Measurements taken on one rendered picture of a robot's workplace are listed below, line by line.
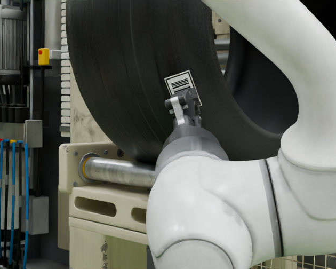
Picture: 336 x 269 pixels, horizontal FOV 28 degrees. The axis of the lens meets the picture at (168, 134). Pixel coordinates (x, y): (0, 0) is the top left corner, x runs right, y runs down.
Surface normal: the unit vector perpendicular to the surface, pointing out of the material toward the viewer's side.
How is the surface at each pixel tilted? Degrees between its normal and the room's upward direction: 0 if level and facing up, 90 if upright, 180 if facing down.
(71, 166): 90
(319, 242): 126
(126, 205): 90
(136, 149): 142
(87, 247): 90
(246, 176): 36
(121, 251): 90
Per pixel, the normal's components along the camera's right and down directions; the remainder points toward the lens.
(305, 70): -0.21, 0.65
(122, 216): -0.72, 0.03
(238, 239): 0.64, -0.32
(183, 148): -0.28, -0.87
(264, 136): 0.64, 0.22
